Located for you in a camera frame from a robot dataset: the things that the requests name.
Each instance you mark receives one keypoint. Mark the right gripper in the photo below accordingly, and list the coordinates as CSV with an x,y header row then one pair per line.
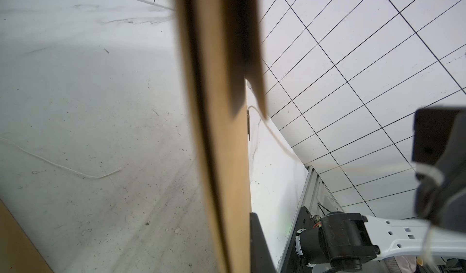
x,y
439,155

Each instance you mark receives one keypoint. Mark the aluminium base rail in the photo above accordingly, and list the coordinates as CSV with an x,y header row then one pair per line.
x,y
316,201

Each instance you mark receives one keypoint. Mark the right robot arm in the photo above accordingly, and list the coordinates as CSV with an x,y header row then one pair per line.
x,y
346,241

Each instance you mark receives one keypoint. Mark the brown file bag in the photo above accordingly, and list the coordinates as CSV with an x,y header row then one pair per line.
x,y
220,46
18,254

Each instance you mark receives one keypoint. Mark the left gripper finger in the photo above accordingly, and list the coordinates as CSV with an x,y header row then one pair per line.
x,y
261,261

